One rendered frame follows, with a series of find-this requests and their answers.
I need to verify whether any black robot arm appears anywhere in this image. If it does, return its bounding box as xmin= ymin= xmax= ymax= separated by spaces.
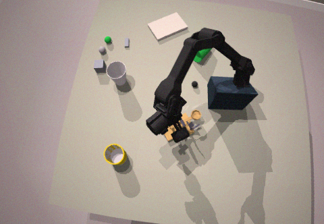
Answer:
xmin=146 ymin=28 xmax=255 ymax=136

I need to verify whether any cream flat rectangular slab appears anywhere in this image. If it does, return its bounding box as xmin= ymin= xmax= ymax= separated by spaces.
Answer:
xmin=148 ymin=13 xmax=188 ymax=40

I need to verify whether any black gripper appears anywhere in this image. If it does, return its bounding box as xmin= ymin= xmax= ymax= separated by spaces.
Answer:
xmin=169 ymin=114 xmax=190 ymax=143

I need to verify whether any green cup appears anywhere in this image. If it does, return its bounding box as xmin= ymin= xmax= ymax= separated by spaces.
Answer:
xmin=193 ymin=48 xmax=212 ymax=62

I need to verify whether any green ball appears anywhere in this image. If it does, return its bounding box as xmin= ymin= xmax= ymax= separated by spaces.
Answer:
xmin=105 ymin=36 xmax=111 ymax=43

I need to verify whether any white ball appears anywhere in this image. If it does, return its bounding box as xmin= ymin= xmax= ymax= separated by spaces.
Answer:
xmin=99 ymin=47 xmax=106 ymax=53

